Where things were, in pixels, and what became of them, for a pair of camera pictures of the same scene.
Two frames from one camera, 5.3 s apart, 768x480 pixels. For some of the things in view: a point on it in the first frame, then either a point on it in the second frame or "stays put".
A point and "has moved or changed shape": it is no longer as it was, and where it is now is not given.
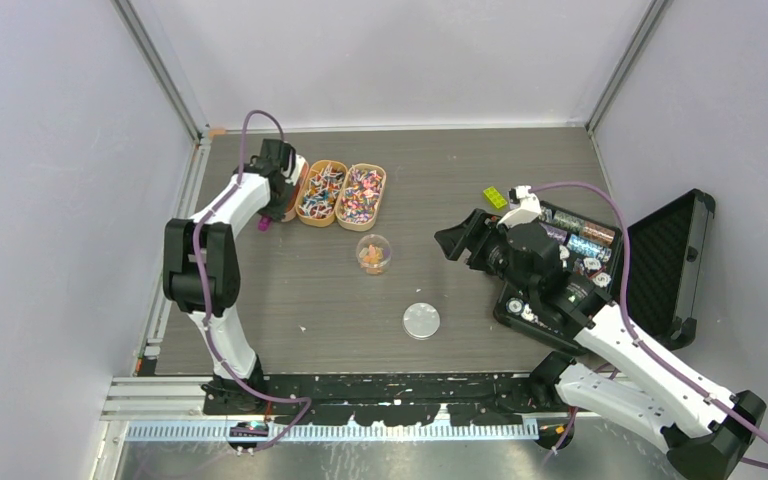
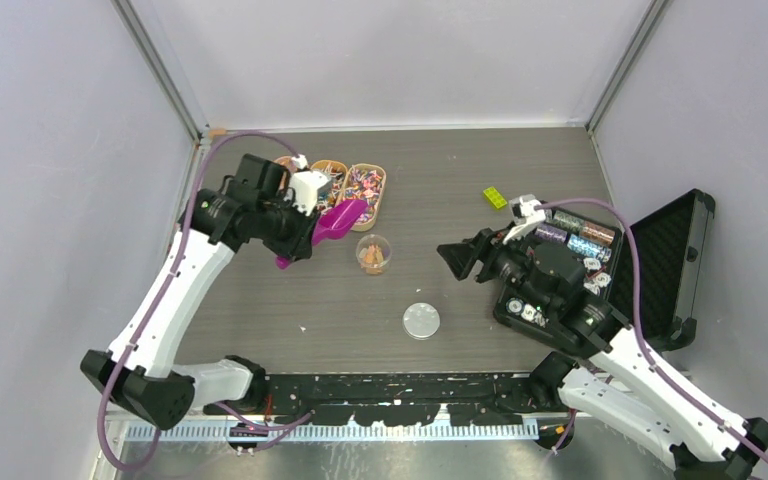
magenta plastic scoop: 263,223 has moved or changed shape
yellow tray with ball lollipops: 322,193 stays put
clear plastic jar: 373,253 stays put
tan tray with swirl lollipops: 360,196 stays put
